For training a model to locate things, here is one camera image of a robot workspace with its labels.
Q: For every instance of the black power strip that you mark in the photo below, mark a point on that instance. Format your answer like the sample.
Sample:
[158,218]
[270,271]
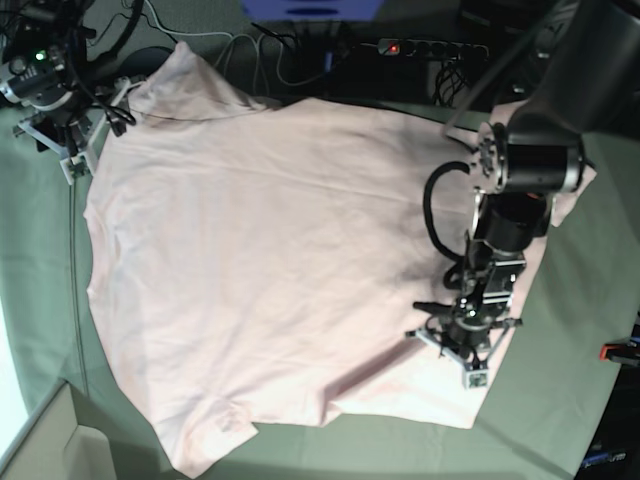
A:
[432,50]

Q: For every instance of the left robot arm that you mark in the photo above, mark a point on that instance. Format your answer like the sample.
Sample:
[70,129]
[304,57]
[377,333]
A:
[521,165]

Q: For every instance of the pink t-shirt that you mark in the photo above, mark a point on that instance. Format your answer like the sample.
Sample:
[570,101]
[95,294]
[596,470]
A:
[258,265]

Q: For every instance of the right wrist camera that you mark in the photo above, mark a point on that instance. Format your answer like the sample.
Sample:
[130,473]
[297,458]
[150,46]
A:
[85,163]

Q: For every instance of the right orange black clamp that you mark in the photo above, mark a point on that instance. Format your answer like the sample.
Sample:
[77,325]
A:
[624,352]

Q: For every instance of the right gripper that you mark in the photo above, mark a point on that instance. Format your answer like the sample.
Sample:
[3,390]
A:
[73,126]

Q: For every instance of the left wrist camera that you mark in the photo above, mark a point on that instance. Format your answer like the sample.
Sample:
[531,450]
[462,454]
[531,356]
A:
[475,379]

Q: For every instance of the round black stool base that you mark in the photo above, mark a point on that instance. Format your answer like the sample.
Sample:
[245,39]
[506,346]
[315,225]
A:
[143,62]

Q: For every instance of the beige cardboard box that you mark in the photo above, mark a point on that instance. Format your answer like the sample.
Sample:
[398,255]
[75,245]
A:
[54,445]

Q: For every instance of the blue plastic box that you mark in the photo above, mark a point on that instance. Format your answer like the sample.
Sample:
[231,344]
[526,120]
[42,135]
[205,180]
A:
[312,10]

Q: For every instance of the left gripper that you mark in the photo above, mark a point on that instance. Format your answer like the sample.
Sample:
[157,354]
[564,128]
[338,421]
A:
[462,334]

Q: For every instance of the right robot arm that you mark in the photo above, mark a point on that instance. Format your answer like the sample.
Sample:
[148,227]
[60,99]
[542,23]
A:
[46,71]

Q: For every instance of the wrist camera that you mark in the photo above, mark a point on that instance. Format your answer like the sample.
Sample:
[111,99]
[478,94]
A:
[475,379]
[85,163]

